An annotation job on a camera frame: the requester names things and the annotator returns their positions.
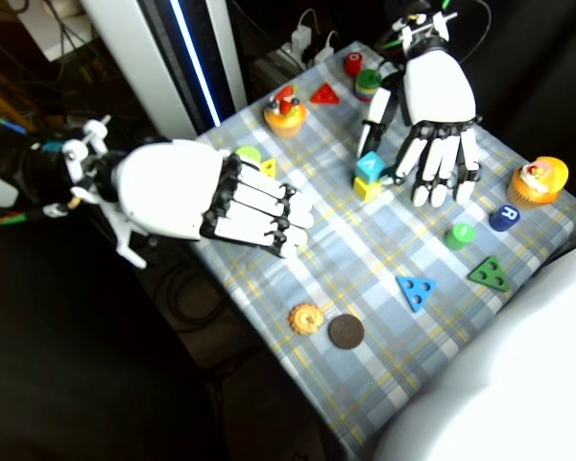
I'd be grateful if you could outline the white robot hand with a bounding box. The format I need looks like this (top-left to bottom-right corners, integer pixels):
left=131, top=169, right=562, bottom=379
left=103, top=138, right=317, bottom=269
left=356, top=47, right=484, bottom=208

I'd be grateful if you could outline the light blue letter cube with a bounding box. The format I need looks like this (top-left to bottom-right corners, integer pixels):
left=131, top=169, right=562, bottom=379
left=354, top=151, right=386, bottom=183

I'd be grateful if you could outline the red wooden cylinder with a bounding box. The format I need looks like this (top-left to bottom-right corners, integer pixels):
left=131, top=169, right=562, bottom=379
left=343, top=51, right=365, bottom=77

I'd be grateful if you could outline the red triangle block with holes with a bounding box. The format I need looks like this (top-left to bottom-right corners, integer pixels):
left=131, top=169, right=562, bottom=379
left=309, top=82, right=342, bottom=107

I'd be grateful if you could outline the yellow wooden cube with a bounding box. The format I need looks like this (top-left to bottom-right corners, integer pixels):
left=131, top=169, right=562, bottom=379
left=352, top=176, right=384, bottom=202

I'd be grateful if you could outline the white pillar with blue light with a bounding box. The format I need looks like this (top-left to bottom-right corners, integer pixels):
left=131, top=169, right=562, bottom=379
left=79, top=0, right=249, bottom=153

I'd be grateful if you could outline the toy strawberry cupcake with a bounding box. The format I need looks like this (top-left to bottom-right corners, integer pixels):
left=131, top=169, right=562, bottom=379
left=262, top=85, right=308, bottom=139

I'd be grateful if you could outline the toy orange cream cupcake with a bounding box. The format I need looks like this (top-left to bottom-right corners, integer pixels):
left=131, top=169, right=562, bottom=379
left=506, top=156, right=570, bottom=210

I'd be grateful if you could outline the white power strip with plugs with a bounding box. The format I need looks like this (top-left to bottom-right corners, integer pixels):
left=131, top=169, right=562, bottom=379
left=280, top=8, right=343, bottom=69

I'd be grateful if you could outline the dark blue R cylinder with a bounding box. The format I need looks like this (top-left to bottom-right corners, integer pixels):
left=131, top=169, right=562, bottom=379
left=489, top=204, right=521, bottom=233

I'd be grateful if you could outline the green wooden cylinder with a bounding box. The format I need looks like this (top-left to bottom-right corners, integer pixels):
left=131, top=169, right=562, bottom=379
left=444, top=223, right=477, bottom=252

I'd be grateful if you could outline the blue plaid tablecloth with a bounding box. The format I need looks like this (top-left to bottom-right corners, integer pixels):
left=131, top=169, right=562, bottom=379
left=175, top=40, right=576, bottom=461

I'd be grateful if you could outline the yellow toy flower biscuit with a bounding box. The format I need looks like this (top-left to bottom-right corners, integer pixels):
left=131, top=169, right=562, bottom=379
left=288, top=303, right=325, bottom=335

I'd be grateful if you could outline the green triangle block with holes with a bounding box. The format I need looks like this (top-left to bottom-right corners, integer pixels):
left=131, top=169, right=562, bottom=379
left=467, top=255, right=511, bottom=293

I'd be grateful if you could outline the blue triangle block with holes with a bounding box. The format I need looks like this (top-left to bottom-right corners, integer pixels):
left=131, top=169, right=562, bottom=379
left=396, top=275, right=439, bottom=314

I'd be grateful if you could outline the brown toy sandwich cookie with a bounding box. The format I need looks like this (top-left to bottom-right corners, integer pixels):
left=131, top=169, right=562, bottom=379
left=327, top=313, right=366, bottom=350

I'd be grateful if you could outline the white robot body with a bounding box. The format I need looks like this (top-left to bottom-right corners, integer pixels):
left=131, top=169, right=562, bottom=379
left=372, top=234, right=576, bottom=461

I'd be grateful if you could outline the colourful ring stack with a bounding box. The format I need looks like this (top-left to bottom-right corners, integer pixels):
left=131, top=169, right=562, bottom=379
left=353, top=68, right=383, bottom=103

